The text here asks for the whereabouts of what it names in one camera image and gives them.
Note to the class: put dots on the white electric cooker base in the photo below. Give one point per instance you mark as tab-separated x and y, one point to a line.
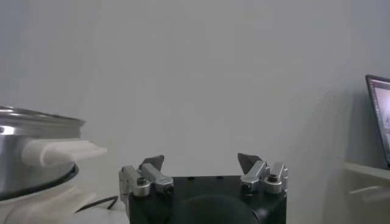
36	210

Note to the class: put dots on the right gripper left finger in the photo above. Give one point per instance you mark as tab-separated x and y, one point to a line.
143	182

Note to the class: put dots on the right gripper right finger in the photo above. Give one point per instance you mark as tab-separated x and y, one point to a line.
259	179

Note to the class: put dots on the stainless steel steamer pot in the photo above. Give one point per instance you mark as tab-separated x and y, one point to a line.
30	131

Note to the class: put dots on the laptop screen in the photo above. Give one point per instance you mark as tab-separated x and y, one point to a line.
382	121

